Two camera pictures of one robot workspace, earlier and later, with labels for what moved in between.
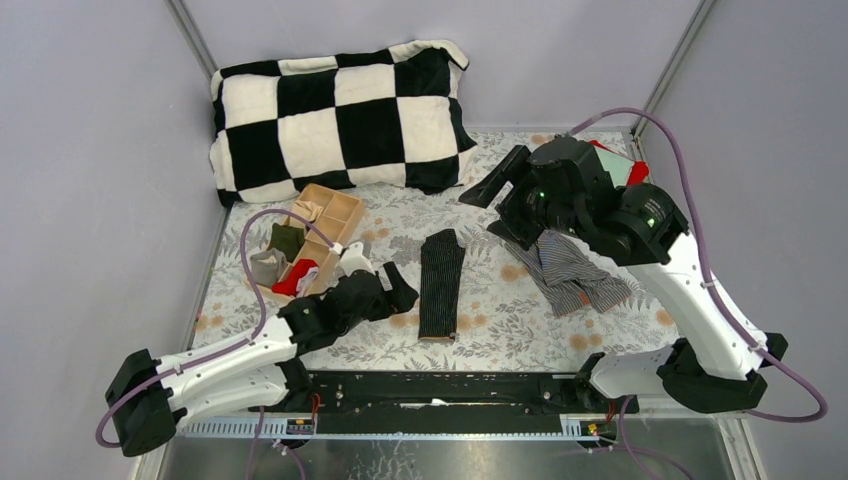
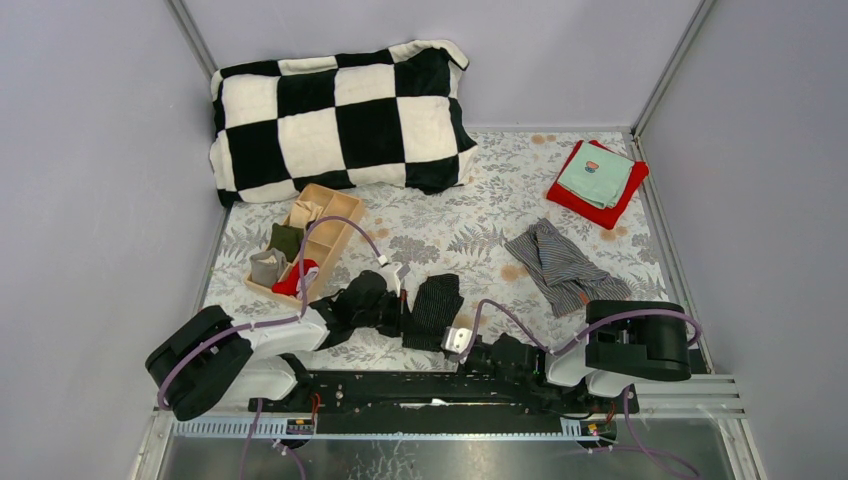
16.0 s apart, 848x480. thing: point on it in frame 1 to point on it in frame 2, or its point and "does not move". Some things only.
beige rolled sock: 307,209 does not move
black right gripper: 515,166 to 467,360
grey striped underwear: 567,276 does not move
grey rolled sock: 267,266 does not move
